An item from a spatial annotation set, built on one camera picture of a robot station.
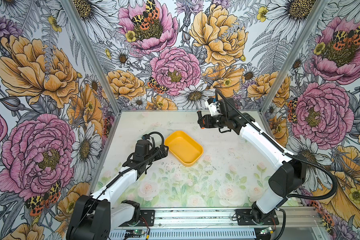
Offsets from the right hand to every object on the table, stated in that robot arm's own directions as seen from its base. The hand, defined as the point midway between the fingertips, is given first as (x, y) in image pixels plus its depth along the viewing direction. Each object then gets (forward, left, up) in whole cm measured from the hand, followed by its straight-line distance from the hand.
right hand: (201, 125), depth 80 cm
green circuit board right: (-44, -28, -26) cm, 58 cm away
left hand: (-7, +22, -16) cm, 28 cm away
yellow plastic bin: (+3, +10, -25) cm, 28 cm away
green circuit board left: (-43, +33, -25) cm, 60 cm away
